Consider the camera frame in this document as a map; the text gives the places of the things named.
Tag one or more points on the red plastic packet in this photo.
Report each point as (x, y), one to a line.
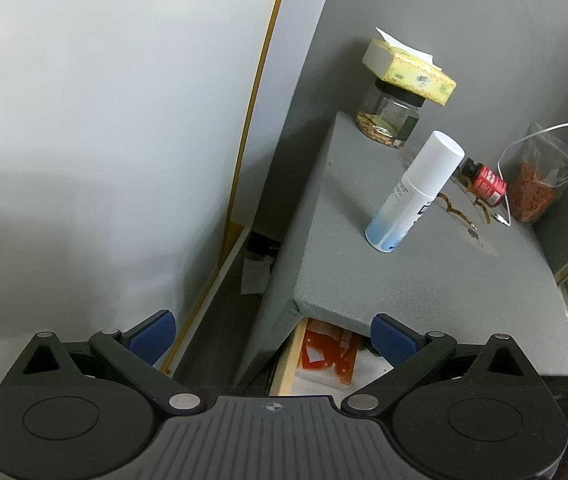
(325, 352)

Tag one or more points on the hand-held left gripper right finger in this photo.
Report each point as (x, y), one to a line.
(387, 338)

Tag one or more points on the clear zip bag red snacks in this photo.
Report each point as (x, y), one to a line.
(533, 190)

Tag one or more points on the white panel with gold frame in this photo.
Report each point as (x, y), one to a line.
(114, 120)

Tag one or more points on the wooden drawer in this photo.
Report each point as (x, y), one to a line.
(284, 360)

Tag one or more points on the white spray bottle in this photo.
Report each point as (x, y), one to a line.
(411, 195)

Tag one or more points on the brown frame eyeglasses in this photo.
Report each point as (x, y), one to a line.
(456, 211)

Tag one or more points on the small red label bottle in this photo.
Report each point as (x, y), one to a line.
(487, 184)

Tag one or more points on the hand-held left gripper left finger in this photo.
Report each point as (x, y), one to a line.
(150, 341)

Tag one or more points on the glass jar with nuts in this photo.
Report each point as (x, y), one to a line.
(386, 117)

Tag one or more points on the yellow tissue box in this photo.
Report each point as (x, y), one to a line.
(408, 72)

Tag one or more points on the black object on floor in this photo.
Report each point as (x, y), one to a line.
(263, 246)

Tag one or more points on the white paper scrap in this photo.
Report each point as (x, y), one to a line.
(256, 276)

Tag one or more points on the grey nightstand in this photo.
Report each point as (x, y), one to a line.
(413, 280)

